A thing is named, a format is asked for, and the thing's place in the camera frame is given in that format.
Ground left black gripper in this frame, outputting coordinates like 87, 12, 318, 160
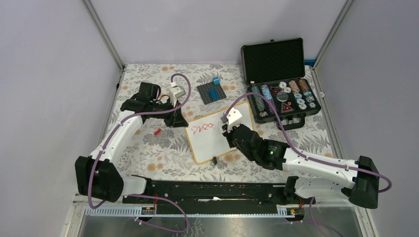
151, 98, 189, 128

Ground yellow framed whiteboard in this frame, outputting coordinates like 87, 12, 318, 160
185, 107, 236, 164

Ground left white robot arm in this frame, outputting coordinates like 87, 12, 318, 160
75, 82, 188, 203

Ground green poker chip stack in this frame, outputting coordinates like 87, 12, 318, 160
251, 86, 265, 112

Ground purple poker chip stack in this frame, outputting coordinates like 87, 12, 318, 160
267, 100, 277, 114

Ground red triangle dice box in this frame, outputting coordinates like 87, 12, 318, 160
281, 102, 294, 114

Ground blue poker chip stack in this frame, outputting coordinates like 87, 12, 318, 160
260, 85, 273, 101

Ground round dealer button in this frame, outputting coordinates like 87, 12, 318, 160
276, 92, 289, 102

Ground light blue lego brick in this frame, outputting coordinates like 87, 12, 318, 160
212, 77, 220, 86

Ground pink poker chip stack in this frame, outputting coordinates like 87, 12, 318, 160
289, 80, 300, 94

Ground black poker chip case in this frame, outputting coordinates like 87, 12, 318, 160
241, 38, 321, 130

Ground brown poker chip stack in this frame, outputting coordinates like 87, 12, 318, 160
297, 79, 310, 93

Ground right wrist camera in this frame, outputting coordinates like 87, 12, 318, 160
221, 108, 243, 131

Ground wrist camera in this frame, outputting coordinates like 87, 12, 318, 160
221, 108, 243, 131
168, 82, 186, 106

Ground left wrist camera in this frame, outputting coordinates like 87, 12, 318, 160
168, 82, 186, 106

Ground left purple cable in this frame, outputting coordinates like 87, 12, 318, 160
87, 73, 191, 234

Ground purple cable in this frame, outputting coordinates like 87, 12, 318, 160
87, 73, 191, 234
224, 92, 393, 237

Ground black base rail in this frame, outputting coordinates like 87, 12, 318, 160
123, 180, 310, 209

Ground white cable duct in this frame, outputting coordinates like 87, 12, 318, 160
84, 203, 304, 218

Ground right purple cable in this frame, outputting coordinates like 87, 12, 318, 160
224, 92, 393, 237

